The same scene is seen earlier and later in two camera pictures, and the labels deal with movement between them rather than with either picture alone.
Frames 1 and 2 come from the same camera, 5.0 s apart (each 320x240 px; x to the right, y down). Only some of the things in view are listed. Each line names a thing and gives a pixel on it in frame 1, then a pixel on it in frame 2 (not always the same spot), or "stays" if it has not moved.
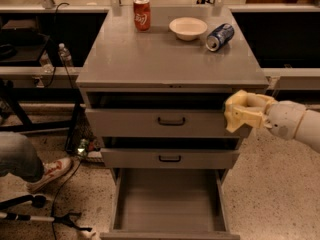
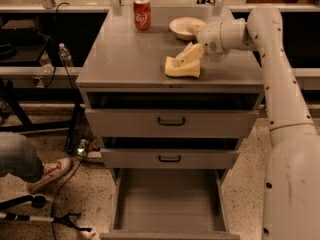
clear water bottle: x=64 y=54 stays
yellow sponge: x=235 y=116 to x=191 y=69
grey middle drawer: x=169 y=158 stays
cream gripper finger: x=241 y=98 to x=197 y=27
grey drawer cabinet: x=155 y=81 stays
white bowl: x=188 y=28 stays
